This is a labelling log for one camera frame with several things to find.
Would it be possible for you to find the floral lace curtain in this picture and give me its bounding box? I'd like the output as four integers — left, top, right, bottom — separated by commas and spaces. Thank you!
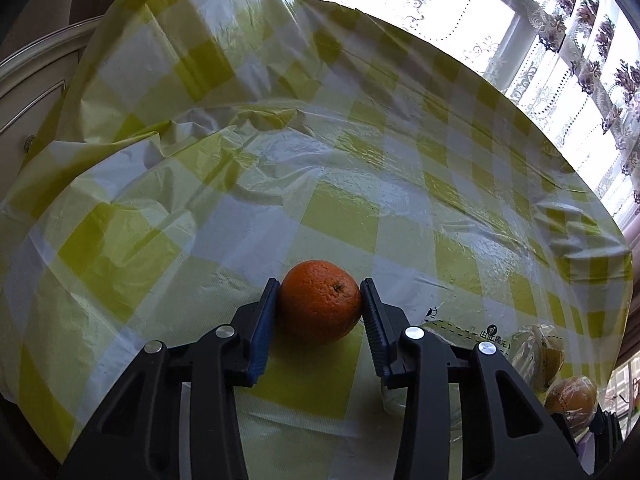
255, 0, 640, 231

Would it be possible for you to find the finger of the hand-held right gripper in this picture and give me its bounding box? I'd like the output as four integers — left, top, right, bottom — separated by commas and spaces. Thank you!
589, 409, 623, 463

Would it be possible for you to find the clear printed plastic bag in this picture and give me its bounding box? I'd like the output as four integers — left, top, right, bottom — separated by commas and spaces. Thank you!
380, 317, 601, 441

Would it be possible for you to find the orange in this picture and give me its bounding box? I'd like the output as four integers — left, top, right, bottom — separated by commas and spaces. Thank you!
276, 260, 363, 345
544, 376, 598, 428

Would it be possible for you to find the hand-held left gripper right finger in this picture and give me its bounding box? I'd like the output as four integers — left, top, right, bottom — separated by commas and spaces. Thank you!
360, 277, 586, 480

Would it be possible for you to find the white cabinet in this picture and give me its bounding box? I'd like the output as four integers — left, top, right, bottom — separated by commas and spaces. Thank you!
0, 15, 106, 171

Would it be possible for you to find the plastic-wrapped bun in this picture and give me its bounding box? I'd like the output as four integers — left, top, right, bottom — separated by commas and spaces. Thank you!
510, 324, 566, 393

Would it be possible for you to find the yellow checked plastic tablecloth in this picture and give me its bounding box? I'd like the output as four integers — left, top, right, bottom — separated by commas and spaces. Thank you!
0, 0, 632, 466

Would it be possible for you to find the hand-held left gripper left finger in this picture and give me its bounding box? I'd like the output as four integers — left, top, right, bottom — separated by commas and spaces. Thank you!
57, 277, 281, 480

